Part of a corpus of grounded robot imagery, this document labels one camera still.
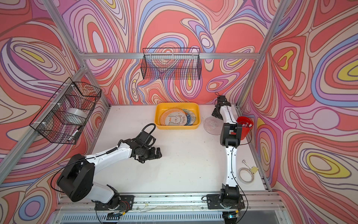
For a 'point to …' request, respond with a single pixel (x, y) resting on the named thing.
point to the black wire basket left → (63, 120)
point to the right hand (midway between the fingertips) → (220, 118)
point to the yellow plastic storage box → (161, 107)
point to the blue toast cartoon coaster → (189, 118)
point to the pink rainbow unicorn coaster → (213, 125)
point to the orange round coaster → (163, 114)
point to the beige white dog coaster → (175, 118)
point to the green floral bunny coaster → (193, 115)
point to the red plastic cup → (247, 124)
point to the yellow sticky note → (254, 169)
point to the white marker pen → (73, 134)
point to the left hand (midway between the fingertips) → (158, 157)
